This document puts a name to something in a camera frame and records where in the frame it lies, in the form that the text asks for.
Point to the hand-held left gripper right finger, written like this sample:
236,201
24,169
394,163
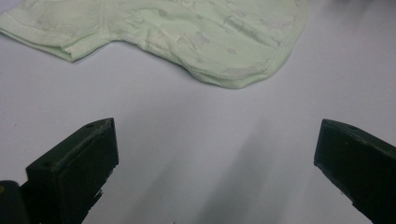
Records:
358,161

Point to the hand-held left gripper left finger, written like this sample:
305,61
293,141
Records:
77,168

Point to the pale green baby shirt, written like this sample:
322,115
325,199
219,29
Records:
186,34

